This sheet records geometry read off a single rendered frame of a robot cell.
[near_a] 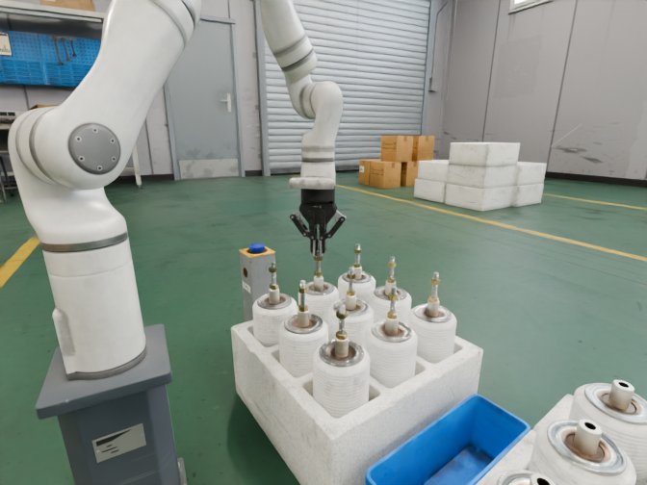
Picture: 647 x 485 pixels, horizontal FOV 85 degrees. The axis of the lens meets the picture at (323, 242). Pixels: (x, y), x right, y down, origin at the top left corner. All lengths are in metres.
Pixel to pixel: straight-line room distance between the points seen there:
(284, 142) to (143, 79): 5.30
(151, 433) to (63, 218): 0.31
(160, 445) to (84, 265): 0.28
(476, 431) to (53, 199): 0.80
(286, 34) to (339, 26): 5.70
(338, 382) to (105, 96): 0.49
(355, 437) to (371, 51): 6.32
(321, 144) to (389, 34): 6.20
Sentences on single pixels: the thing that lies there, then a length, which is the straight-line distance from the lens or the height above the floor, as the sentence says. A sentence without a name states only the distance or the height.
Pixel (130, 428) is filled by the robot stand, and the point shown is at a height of 0.23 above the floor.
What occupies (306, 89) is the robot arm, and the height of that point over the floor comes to 0.69.
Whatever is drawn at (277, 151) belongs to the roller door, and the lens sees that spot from 5.73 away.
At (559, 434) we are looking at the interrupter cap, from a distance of 0.56.
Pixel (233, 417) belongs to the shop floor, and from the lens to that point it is 0.90.
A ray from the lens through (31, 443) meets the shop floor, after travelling 1.02.
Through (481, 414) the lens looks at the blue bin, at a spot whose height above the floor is 0.09.
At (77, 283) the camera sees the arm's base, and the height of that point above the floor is 0.43.
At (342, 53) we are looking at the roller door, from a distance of 6.34.
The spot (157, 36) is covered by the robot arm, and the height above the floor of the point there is 0.71.
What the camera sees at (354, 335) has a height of 0.21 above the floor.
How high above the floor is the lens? 0.60
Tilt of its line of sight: 17 degrees down
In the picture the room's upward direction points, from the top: straight up
